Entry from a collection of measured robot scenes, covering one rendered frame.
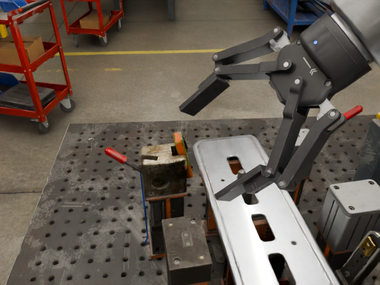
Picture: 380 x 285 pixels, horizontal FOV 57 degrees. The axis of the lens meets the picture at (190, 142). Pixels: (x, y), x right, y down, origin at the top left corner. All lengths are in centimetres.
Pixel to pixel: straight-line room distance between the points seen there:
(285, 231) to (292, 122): 42
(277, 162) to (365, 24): 15
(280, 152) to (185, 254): 36
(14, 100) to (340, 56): 271
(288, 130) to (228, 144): 60
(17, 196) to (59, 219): 124
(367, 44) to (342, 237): 46
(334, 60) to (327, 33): 3
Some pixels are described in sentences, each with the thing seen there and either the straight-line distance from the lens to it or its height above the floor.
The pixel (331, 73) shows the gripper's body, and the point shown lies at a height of 143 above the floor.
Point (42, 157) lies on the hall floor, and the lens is 271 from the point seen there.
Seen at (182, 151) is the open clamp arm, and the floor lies 107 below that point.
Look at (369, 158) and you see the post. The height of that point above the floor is 105.
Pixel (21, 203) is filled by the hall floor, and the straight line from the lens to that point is 240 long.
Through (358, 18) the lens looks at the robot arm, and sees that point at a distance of 36.
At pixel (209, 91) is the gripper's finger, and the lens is 47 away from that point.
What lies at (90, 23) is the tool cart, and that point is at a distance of 439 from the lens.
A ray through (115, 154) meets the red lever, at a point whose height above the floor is 106.
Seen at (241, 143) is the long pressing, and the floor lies 100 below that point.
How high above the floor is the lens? 158
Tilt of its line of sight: 37 degrees down
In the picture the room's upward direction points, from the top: straight up
